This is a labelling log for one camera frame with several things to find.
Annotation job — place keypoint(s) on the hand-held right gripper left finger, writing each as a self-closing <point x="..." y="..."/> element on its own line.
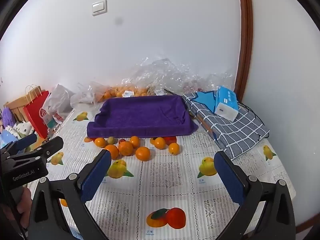
<point x="96" y="177"/>

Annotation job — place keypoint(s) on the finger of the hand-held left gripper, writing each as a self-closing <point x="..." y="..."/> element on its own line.
<point x="26" y="141"/>
<point x="53" y="146"/>

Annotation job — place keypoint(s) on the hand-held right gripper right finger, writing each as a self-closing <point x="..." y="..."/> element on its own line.
<point x="230" y="180"/>

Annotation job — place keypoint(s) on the small mandarin orange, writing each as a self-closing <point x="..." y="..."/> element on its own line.
<point x="125" y="148"/>
<point x="134" y="141"/>
<point x="159" y="142"/>
<point x="111" y="151"/>
<point x="142" y="153"/>
<point x="173" y="148"/>
<point x="100" y="142"/>

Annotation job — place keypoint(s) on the small yellow-green fruit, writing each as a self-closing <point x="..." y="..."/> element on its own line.
<point x="111" y="140"/>

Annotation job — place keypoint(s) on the purple towel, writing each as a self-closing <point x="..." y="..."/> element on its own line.
<point x="140" y="115"/>

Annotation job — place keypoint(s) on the person's left hand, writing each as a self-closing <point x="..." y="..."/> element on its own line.
<point x="25" y="202"/>

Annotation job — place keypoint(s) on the white dotted plush item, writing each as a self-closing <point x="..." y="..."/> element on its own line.
<point x="20" y="127"/>

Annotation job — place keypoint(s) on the light blue item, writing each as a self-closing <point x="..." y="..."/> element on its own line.
<point x="6" y="137"/>

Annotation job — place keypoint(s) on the small white package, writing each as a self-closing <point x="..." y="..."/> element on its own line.
<point x="53" y="121"/>

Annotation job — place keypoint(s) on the red paper bag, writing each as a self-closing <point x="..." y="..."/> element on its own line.
<point x="35" y="117"/>

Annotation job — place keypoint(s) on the purple fuzzy item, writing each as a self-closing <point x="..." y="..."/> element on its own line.
<point x="7" y="116"/>

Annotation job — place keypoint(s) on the brown paper bag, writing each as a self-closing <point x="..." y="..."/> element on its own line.
<point x="17" y="106"/>

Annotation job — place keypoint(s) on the small red fruit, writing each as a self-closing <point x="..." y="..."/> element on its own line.
<point x="121" y="141"/>

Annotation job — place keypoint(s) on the grey plastic bag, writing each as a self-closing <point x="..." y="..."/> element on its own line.
<point x="58" y="98"/>

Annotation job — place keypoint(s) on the translucent plastic bag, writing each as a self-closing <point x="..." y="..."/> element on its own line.
<point x="81" y="96"/>

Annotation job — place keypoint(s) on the wooden stick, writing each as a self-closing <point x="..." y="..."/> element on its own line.
<point x="206" y="125"/>

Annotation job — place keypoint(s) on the fruit printed tablecloth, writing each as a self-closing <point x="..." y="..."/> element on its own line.
<point x="162" y="175"/>

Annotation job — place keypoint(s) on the blue tissue pack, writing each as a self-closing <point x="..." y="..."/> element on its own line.
<point x="226" y="105"/>

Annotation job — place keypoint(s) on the blue star-shaped paper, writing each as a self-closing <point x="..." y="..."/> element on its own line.
<point x="203" y="100"/>

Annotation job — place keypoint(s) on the clear plastic bag of oranges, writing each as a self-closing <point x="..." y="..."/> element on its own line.
<point x="162" y="75"/>

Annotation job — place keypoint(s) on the brown wooden door frame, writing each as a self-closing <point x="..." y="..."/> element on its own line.
<point x="246" y="42"/>

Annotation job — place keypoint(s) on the white light switch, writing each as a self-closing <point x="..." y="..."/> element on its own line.
<point x="99" y="8"/>

